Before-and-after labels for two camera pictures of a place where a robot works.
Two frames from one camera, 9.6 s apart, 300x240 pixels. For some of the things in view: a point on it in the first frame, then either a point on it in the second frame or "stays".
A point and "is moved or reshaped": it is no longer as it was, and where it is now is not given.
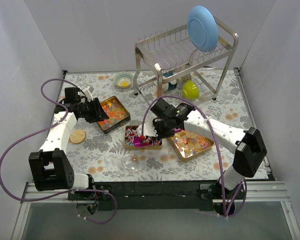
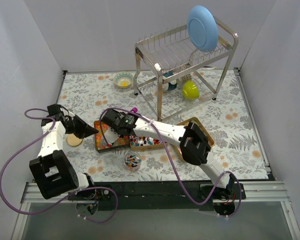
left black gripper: x=94 y=111 → x=77 y=125
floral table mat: x=152 y=124 stays
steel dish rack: x=183 y=71 stays
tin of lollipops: x=149 y=143 stays
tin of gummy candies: x=118 y=115 is moved or reshaped
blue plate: x=202 y=28 stays
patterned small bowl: x=123 y=79 stays
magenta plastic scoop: x=137 y=142 → x=134 y=109
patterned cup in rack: x=187 y=77 stays
